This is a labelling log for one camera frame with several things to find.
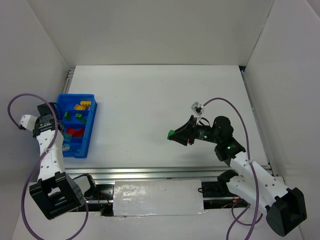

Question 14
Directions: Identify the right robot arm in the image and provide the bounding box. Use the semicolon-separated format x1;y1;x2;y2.
167;115;307;237

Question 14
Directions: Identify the white taped panel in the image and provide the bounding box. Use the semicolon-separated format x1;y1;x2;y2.
113;179;205;217

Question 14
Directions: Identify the blue compartment bin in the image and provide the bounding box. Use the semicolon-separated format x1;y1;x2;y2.
56;93;98;159

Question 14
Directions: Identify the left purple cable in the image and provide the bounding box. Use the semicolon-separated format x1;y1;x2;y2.
7;93;90;240

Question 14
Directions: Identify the red square lego brick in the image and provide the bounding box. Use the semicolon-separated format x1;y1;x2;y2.
75;127;85;138

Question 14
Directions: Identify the small teal lego brick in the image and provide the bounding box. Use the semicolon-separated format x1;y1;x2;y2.
63;133;72;143

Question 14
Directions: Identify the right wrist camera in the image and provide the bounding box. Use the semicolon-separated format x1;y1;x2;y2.
191;101;205;123

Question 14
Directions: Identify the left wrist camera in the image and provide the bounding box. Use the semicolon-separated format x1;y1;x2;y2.
19;114;37;132

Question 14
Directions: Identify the yellow studded lego plate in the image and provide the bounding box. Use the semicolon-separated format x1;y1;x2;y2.
73;104;90;111

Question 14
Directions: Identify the aluminium front rail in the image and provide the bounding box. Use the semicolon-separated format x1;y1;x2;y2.
66;166;231;181

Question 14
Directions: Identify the green sloped lego brick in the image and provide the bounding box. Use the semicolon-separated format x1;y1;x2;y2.
167;129;175;140

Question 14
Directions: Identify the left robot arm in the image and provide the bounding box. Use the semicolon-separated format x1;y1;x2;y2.
29;102;96;220

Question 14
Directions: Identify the teal rounded lego brick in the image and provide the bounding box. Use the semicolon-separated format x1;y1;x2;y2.
62;144;71;152

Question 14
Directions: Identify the long yellow lego brick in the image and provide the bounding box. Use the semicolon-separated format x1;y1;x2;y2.
80;101;92;108

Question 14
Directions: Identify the red rounded lego brick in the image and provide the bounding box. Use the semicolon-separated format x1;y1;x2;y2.
65;127;78;136

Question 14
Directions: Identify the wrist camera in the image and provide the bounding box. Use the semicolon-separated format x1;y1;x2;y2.
19;114;37;132
191;101;205;123

